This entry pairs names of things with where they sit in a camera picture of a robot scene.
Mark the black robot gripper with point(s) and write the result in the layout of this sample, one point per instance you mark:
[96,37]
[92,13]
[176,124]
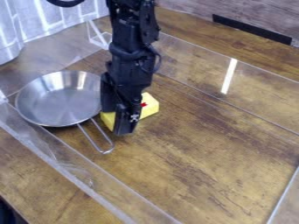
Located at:
[129,76]

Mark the yellow butter block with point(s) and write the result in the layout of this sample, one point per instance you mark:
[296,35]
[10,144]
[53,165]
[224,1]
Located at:
[150,108]

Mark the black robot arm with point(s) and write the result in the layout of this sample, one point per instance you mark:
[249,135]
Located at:
[134,25]

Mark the silver metal frying pan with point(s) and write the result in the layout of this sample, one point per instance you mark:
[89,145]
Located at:
[62,99]

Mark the white sheer curtain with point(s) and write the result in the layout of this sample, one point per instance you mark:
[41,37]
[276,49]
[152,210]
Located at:
[33,19]

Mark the black strip on table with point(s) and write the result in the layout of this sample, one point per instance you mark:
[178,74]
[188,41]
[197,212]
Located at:
[253,29]

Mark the clear acrylic barrier wall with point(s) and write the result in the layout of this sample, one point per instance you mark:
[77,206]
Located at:
[213,160]

